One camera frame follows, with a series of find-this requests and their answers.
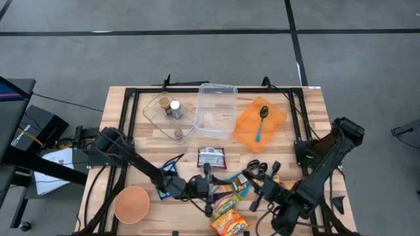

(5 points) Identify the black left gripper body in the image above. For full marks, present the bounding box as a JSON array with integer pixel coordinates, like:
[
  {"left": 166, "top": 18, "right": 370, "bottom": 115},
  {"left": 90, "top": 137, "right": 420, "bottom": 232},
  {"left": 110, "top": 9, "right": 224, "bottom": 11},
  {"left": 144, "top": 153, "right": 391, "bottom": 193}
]
[{"left": 188, "top": 162, "right": 215, "bottom": 218}]

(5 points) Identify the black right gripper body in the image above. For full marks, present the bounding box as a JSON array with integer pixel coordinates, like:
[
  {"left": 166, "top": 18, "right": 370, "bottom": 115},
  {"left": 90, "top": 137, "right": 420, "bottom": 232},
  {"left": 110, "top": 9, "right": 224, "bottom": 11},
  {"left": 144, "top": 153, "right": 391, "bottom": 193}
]
[{"left": 248, "top": 160, "right": 287, "bottom": 213}]

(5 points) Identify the brown seasoning packet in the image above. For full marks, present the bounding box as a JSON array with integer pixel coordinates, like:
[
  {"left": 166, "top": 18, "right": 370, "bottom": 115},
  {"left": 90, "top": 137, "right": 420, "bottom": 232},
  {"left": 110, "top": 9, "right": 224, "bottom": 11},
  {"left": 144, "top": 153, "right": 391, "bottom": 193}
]
[{"left": 231, "top": 173, "right": 252, "bottom": 197}]

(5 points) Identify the yellow green ramen packet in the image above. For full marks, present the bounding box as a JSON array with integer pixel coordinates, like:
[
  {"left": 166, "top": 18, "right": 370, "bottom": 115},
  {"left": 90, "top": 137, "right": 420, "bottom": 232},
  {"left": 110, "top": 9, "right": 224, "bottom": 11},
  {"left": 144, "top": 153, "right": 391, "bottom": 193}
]
[{"left": 281, "top": 178, "right": 298, "bottom": 191}]

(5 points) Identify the blue ramen packet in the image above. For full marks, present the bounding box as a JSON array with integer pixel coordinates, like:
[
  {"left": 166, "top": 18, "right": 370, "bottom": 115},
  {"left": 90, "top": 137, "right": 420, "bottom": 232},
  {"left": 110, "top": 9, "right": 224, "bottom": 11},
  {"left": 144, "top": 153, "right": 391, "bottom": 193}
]
[{"left": 156, "top": 162, "right": 178, "bottom": 201}]

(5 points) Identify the orange plate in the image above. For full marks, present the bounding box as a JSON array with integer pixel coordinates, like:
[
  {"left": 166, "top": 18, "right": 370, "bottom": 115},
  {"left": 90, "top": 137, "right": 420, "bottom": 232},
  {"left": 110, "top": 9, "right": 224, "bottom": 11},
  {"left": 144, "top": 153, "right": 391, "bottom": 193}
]
[{"left": 232, "top": 95, "right": 288, "bottom": 153}]

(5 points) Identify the white-lid spice jar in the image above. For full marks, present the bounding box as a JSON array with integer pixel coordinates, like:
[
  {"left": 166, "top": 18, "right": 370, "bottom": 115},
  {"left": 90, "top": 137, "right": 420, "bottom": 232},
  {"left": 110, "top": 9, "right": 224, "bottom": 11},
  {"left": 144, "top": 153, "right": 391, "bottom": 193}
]
[{"left": 169, "top": 100, "right": 184, "bottom": 119}]

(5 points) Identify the gold-capped sesame jar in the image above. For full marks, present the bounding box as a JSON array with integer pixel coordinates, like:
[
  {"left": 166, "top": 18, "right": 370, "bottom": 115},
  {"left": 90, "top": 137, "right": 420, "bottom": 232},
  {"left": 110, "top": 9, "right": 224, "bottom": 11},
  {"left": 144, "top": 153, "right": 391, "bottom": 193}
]
[{"left": 157, "top": 96, "right": 173, "bottom": 116}]

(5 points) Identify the chili shrimp ramen packet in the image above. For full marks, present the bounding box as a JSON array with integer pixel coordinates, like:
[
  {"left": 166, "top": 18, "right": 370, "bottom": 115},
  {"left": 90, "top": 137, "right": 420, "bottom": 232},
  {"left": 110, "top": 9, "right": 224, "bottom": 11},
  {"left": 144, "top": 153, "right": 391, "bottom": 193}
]
[{"left": 211, "top": 183, "right": 242, "bottom": 220}]

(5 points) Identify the small black wedge piece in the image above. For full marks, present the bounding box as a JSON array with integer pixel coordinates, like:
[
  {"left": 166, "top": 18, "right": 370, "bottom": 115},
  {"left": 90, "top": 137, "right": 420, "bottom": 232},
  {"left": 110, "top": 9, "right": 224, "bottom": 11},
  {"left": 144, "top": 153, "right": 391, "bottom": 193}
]
[{"left": 330, "top": 195, "right": 346, "bottom": 216}]

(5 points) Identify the orange bowl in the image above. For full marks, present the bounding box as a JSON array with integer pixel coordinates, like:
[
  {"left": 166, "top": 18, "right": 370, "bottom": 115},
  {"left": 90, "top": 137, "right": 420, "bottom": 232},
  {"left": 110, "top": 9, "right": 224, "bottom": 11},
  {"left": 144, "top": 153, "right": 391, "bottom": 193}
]
[{"left": 113, "top": 186, "right": 151, "bottom": 225}]

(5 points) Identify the clear deep plastic container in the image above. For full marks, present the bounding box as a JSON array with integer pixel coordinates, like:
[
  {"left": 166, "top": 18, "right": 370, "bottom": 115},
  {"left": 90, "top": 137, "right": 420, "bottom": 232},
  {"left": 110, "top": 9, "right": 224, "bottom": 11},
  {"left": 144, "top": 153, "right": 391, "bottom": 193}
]
[{"left": 194, "top": 83, "right": 238, "bottom": 134}]

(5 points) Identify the clear shallow plastic tray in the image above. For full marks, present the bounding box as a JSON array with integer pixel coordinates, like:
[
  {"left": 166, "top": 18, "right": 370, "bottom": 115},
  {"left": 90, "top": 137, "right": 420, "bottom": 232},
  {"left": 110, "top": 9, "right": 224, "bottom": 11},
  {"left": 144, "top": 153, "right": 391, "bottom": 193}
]
[{"left": 142, "top": 90, "right": 197, "bottom": 146}]

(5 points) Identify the black stand leg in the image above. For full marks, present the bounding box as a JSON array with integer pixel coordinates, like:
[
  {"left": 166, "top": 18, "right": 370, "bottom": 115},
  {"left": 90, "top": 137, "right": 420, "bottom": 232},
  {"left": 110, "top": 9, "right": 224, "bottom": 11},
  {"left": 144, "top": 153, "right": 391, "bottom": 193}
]
[{"left": 390, "top": 117, "right": 420, "bottom": 147}]

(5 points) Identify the white paper sheet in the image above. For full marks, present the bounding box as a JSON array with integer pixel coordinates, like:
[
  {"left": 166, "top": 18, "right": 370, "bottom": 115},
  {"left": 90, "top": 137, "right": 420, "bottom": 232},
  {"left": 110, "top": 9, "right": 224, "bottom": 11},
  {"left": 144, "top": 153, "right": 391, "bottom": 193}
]
[{"left": 33, "top": 147, "right": 75, "bottom": 197}]

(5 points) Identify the black box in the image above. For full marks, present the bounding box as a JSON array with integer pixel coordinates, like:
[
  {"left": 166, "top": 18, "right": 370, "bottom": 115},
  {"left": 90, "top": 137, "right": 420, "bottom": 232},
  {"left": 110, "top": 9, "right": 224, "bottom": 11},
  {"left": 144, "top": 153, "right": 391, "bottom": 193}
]
[{"left": 11, "top": 104, "right": 70, "bottom": 154}]

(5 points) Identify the black desk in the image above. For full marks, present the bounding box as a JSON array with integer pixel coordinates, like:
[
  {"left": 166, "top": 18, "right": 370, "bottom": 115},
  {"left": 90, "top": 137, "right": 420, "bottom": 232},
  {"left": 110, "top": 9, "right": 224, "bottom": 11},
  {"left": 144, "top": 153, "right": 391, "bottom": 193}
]
[{"left": 0, "top": 75, "right": 89, "bottom": 230}]

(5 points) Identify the thin black cable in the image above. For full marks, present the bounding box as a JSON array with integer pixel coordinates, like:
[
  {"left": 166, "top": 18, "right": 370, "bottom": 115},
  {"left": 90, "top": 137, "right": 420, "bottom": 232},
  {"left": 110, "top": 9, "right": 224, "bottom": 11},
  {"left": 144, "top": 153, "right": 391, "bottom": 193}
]
[{"left": 261, "top": 75, "right": 318, "bottom": 142}]

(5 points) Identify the black floor cable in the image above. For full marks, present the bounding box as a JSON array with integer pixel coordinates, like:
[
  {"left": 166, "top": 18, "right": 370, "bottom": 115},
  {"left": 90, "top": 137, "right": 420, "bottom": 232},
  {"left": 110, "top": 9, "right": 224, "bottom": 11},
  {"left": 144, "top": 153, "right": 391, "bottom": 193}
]
[{"left": 31, "top": 92, "right": 104, "bottom": 113}]

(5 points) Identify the yellow cable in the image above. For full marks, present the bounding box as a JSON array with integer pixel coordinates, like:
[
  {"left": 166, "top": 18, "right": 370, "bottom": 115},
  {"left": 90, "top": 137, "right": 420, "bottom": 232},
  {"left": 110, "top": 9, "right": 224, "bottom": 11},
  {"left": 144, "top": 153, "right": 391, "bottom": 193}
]
[{"left": 18, "top": 127, "right": 44, "bottom": 147}]

